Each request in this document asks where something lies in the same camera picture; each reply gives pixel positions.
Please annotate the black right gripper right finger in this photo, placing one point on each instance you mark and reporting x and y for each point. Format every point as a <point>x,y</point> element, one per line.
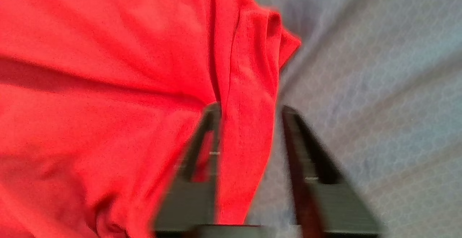
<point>332,205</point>

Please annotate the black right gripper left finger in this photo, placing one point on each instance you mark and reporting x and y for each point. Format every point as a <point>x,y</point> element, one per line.
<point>191,202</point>

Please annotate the red t-shirt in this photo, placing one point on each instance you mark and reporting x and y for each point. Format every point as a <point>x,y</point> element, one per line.
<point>108,104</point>

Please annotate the blue-grey bed sheet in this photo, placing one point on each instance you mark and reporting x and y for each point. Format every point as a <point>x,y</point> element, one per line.
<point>379,86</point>

